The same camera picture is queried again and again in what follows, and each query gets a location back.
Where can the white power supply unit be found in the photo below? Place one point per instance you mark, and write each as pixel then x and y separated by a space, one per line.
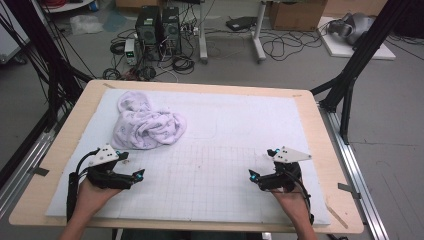
pixel 130 51

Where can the brown cardboard box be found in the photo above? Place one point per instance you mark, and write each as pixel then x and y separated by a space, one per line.
pixel 296 15

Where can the aluminium rail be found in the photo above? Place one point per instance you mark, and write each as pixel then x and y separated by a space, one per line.
pixel 356 180
pixel 23 173

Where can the white floor board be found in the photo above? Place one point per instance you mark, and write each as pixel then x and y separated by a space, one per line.
pixel 336 48

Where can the clear plastic bag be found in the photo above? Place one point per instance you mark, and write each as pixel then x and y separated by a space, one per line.
pixel 86 24

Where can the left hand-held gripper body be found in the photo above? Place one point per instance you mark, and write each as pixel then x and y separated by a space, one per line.
pixel 103 156

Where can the white desk leg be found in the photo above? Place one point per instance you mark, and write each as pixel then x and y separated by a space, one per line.
pixel 258 40
pixel 202 36

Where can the grey headset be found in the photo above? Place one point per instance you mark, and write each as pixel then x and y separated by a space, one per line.
pixel 353 26

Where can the thin wooden stick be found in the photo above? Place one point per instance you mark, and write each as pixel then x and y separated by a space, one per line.
pixel 336 213

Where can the light purple patterned towel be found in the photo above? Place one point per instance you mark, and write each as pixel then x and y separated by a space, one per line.
pixel 146 125

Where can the wide black computer tower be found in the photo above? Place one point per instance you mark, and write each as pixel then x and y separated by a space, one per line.
pixel 148 31

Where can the grey metal bracket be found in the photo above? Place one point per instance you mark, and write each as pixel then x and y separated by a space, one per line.
pixel 348 189

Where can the black metal frame stand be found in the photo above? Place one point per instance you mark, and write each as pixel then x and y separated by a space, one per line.
pixel 50 60
pixel 360 53

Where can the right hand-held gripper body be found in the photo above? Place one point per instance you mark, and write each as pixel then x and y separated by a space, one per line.
pixel 288 155

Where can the flat black laptop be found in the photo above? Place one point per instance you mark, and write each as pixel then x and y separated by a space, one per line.
pixel 241 23

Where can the person's right hand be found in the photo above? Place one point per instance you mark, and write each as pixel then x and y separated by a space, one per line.
pixel 291 201

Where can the narrow black computer tower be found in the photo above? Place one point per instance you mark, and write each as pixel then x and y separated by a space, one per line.
pixel 171 31

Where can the person's left hand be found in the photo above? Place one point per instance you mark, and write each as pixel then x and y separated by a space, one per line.
pixel 90 196

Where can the white foam mat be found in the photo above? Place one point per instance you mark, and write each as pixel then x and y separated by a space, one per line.
pixel 206 150

